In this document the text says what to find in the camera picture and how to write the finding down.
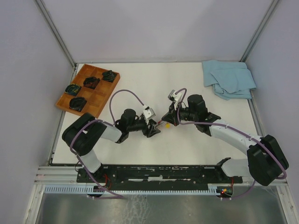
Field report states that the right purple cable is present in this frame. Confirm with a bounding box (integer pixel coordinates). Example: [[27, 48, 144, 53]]
[[174, 88, 288, 201]]

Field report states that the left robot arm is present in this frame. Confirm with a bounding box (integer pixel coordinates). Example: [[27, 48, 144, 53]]
[[62, 108, 161, 182]]

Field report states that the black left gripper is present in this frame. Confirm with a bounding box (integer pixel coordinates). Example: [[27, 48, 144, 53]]
[[128, 118, 161, 138]]

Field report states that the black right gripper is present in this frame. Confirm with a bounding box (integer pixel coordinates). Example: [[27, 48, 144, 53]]
[[162, 100, 197, 126]]

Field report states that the dark rolled cloth yellow pattern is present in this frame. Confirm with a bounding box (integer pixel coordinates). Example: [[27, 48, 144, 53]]
[[64, 84, 81, 96]]

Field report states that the light blue cloth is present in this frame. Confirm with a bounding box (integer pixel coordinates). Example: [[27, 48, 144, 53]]
[[202, 60, 256, 100]]

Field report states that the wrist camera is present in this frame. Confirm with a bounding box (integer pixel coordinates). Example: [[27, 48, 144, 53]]
[[142, 105, 155, 122], [168, 90, 182, 103]]

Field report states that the light blue cable duct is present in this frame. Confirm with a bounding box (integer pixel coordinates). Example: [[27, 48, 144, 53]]
[[44, 184, 222, 194]]

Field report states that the dark rolled cloth centre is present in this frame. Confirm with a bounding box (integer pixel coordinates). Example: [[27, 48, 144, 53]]
[[83, 77, 100, 90]]

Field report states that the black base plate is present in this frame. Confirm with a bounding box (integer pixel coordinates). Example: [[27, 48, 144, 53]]
[[77, 164, 242, 189]]

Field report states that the wooden compartment tray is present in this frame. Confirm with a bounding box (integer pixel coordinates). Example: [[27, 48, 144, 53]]
[[56, 64, 120, 117]]

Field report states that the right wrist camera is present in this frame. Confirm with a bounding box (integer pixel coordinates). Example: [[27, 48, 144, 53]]
[[168, 90, 182, 103]]

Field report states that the dark rolled cloth front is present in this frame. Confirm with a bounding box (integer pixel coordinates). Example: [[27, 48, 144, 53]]
[[69, 97, 87, 112]]

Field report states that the dark rolled cloth far right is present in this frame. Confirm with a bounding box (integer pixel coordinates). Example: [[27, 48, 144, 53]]
[[102, 70, 117, 83]]

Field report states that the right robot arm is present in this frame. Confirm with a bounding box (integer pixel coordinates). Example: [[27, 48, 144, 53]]
[[162, 91, 289, 186]]

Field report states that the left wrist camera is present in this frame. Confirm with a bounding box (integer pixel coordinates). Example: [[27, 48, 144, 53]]
[[142, 105, 155, 122]]

